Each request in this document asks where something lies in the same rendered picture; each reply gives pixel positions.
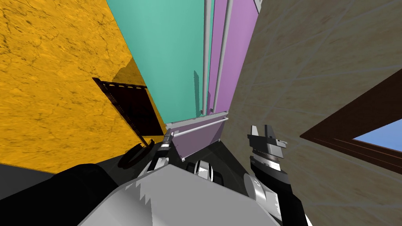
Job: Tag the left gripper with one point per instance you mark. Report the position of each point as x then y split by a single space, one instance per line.
167 137

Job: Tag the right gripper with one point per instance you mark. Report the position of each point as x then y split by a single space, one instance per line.
268 147

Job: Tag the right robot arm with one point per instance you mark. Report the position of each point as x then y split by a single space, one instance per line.
276 179

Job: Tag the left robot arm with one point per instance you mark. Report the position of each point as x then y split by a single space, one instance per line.
59 194

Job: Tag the purple drawer front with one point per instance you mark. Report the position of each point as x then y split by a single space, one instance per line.
198 142

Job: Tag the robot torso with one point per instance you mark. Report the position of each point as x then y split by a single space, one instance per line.
176 201

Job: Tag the teal fridge door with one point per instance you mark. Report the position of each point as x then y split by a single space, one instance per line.
169 56

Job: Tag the purple fridge door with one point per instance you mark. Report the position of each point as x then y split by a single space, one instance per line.
234 53

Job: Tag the brown framed window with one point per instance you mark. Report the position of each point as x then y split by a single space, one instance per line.
364 128

